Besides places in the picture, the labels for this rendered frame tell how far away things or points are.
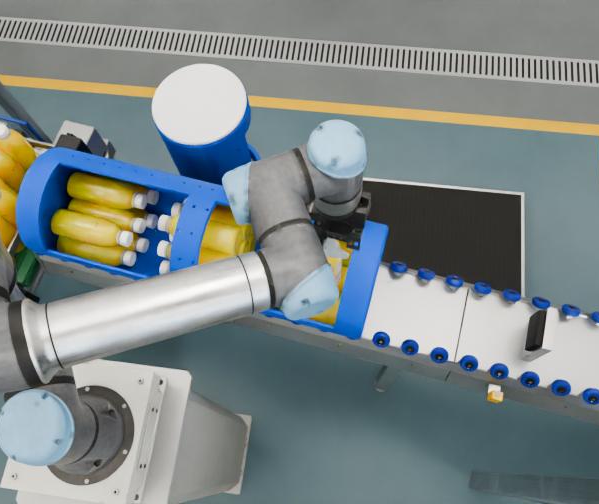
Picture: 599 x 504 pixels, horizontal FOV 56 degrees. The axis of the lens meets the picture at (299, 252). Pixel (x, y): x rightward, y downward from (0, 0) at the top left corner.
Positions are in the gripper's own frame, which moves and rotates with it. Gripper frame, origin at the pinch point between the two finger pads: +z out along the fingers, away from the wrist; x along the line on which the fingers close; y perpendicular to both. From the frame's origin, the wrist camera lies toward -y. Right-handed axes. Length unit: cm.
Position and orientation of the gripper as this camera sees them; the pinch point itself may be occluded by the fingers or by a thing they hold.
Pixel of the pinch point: (323, 241)
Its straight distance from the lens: 105.2
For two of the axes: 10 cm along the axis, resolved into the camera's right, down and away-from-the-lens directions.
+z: 0.5, 3.6, 9.3
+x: 2.8, -9.0, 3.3
